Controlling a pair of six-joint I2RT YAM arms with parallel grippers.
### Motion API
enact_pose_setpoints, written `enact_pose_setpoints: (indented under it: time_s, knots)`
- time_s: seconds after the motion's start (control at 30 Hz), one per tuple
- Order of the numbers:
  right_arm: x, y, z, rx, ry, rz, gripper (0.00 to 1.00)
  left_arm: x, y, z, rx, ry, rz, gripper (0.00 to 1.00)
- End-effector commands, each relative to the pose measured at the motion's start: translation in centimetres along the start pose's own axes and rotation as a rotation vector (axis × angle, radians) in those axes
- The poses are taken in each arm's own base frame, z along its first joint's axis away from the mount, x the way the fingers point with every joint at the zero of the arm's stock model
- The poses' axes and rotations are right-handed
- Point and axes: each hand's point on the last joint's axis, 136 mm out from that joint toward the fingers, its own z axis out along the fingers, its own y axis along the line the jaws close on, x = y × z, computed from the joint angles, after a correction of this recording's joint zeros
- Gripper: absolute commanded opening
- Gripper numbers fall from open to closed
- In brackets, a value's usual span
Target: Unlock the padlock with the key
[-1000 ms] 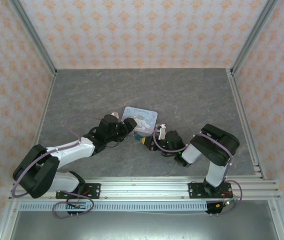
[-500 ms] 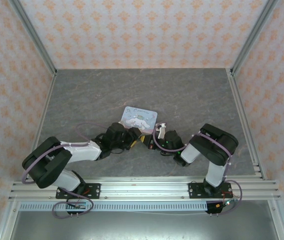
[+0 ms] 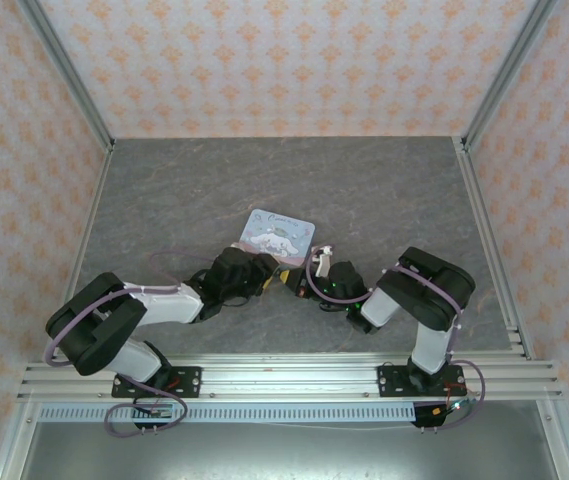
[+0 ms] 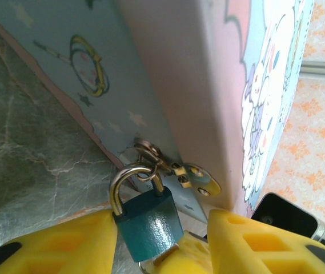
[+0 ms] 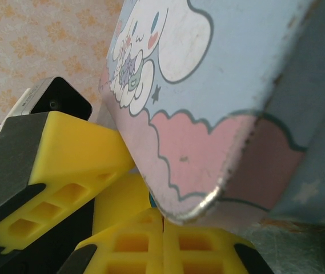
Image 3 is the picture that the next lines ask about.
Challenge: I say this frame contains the light blue cartoon pouch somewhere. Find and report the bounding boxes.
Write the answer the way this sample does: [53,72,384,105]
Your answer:
[235,208,317,267]

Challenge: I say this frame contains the small circuit board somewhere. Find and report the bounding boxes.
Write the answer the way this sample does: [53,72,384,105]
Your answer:
[433,396,476,417]
[133,403,174,419]

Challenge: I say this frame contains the grey metal sheet shelf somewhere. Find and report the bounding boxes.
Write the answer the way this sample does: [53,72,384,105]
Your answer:
[0,421,569,480]

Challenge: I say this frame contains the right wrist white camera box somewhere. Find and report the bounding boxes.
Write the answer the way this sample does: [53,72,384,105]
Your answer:
[311,244,336,278]

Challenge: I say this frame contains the aluminium mounting rail beam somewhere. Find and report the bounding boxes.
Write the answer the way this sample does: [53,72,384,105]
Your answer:
[17,351,565,402]

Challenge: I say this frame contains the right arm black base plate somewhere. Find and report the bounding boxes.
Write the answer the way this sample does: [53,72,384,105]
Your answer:
[377,364,466,399]

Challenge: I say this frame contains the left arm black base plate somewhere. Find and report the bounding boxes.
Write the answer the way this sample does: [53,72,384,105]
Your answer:
[111,365,204,399]

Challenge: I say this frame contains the slotted grey cable tray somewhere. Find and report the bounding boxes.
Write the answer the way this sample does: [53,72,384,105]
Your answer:
[37,403,418,424]

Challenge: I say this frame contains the aluminium table side rail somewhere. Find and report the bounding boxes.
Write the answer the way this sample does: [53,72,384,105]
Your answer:
[453,136,536,360]
[38,139,116,362]

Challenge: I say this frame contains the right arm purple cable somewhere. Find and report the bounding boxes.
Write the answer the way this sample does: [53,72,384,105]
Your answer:
[305,243,490,433]

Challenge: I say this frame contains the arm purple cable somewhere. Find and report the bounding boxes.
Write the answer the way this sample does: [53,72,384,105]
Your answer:
[305,243,490,433]
[43,249,226,438]

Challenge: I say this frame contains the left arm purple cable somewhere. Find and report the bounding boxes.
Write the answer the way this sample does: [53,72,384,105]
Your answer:
[43,249,226,438]

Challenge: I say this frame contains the aluminium frame post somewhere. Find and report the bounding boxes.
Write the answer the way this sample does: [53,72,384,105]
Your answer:
[460,0,561,153]
[15,0,117,153]

